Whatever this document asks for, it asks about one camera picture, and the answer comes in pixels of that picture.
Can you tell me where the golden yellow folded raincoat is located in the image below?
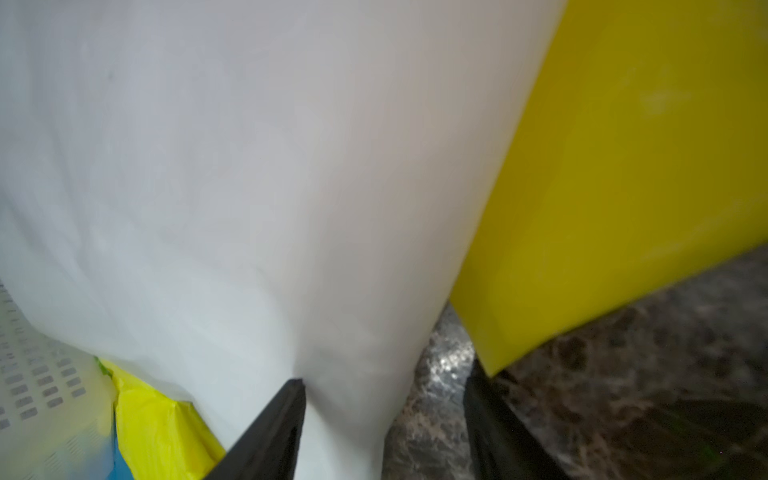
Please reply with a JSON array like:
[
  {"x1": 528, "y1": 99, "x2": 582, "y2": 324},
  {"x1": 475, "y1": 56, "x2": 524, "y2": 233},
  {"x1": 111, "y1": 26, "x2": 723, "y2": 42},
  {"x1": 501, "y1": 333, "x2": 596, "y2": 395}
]
[{"x1": 451, "y1": 1, "x2": 767, "y2": 376}]

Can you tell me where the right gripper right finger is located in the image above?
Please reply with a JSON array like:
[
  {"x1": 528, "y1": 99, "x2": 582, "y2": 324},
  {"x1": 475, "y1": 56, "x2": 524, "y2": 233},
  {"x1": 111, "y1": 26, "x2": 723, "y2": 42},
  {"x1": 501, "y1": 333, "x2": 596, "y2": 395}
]
[{"x1": 463, "y1": 359, "x2": 568, "y2": 480}]

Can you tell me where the white perforated plastic basket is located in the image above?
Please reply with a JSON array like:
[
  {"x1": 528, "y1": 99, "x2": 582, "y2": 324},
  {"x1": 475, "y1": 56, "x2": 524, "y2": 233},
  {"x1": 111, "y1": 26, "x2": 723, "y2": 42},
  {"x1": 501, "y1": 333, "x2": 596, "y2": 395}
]
[{"x1": 1, "y1": 290, "x2": 116, "y2": 479}]

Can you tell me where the white raincoat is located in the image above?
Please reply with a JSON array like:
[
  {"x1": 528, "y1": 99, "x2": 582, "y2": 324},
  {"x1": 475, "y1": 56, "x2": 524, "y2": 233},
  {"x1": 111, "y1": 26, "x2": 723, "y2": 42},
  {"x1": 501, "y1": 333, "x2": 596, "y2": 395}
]
[{"x1": 1, "y1": 1, "x2": 565, "y2": 479}]

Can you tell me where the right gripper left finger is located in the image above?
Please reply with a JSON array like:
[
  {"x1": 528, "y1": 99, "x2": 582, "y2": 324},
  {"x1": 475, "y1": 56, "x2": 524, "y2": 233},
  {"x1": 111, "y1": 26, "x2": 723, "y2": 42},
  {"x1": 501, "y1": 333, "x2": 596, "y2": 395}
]
[{"x1": 205, "y1": 379, "x2": 306, "y2": 480}]

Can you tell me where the blue raincoat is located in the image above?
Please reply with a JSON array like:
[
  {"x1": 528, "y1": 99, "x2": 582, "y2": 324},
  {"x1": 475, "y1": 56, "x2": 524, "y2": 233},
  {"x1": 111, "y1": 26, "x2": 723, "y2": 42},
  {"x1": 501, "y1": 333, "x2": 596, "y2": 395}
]
[{"x1": 107, "y1": 442, "x2": 134, "y2": 480}]

